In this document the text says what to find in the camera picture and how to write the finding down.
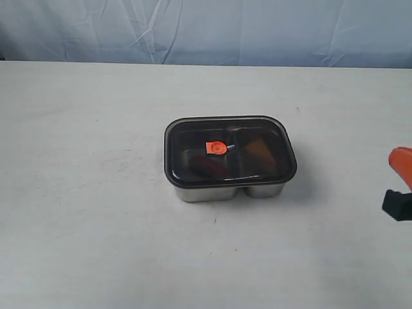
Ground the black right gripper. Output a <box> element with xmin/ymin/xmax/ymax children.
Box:
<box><xmin>382</xmin><ymin>147</ymin><xmax>412</xmax><ymax>221</ymax></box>

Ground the yellow cheese wedge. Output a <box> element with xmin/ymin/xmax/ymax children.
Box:
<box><xmin>243</xmin><ymin>138</ymin><xmax>277</xmax><ymax>174</ymax></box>

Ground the transparent lid with orange seal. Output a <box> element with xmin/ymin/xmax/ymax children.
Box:
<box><xmin>164</xmin><ymin>115</ymin><xmax>297</xmax><ymax>189</ymax></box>

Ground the red toy sausage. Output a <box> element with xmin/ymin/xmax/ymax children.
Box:
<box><xmin>189</xmin><ymin>156</ymin><xmax>230</xmax><ymax>180</ymax></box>

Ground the pale blue backdrop cloth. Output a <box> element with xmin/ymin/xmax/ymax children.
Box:
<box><xmin>1</xmin><ymin>1</ymin><xmax>411</xmax><ymax>68</ymax></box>

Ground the steel two-compartment lunch box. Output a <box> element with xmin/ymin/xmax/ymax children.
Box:
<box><xmin>164</xmin><ymin>115</ymin><xmax>297</xmax><ymax>203</ymax></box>

